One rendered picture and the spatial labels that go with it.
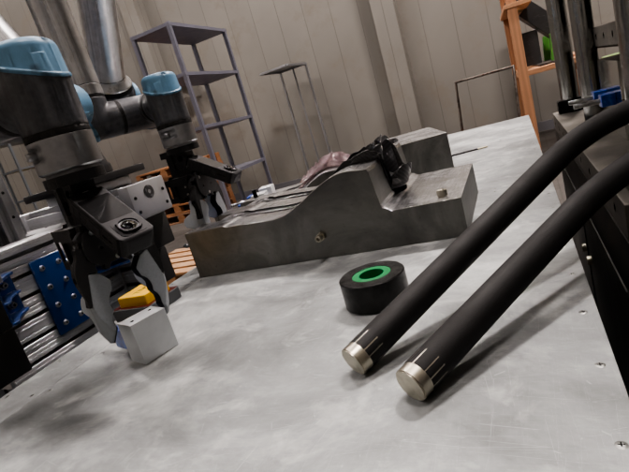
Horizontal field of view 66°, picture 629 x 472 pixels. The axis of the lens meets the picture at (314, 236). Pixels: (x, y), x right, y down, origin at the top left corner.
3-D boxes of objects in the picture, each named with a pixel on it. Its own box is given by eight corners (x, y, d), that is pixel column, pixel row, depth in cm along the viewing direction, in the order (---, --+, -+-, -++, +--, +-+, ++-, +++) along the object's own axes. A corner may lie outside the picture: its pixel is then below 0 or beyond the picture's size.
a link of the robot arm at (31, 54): (16, 57, 61) (71, 35, 58) (51, 143, 63) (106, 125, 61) (-40, 53, 53) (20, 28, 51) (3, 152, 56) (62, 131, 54)
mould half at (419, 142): (254, 232, 120) (240, 190, 118) (270, 210, 145) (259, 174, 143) (457, 178, 113) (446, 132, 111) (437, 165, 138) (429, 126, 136)
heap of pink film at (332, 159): (294, 195, 120) (285, 164, 119) (300, 184, 138) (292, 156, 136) (397, 167, 117) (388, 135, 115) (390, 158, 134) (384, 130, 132)
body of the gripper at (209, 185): (191, 199, 114) (173, 149, 111) (222, 191, 111) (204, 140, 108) (172, 208, 107) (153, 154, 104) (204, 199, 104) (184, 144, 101)
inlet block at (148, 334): (100, 352, 69) (85, 318, 68) (131, 334, 73) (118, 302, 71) (145, 364, 60) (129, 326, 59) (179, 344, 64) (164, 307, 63)
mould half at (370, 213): (199, 277, 93) (175, 211, 90) (260, 234, 116) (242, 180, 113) (469, 235, 72) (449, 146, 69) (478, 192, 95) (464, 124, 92)
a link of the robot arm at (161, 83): (167, 76, 108) (181, 66, 101) (183, 125, 111) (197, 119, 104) (132, 82, 104) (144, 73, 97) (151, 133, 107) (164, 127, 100)
